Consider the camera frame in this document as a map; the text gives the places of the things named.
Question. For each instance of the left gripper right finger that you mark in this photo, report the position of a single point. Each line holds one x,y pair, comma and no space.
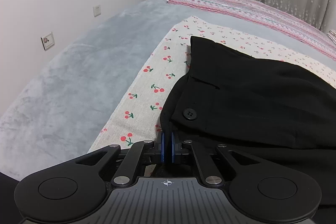
179,149

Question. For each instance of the black pants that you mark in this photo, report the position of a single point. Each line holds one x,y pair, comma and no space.
272,109

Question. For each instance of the pink striped sheet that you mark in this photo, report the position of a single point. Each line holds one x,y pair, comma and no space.
260,13

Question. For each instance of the white wall switch plate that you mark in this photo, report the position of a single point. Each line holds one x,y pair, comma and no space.
48,41

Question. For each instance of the white wall socket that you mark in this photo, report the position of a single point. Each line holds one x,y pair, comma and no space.
97,10

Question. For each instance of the grey plush bed blanket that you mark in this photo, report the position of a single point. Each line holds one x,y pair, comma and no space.
59,114

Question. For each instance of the cherry print white cloth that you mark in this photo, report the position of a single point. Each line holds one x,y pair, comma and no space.
136,117

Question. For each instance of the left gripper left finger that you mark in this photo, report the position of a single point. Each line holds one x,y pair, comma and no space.
160,145

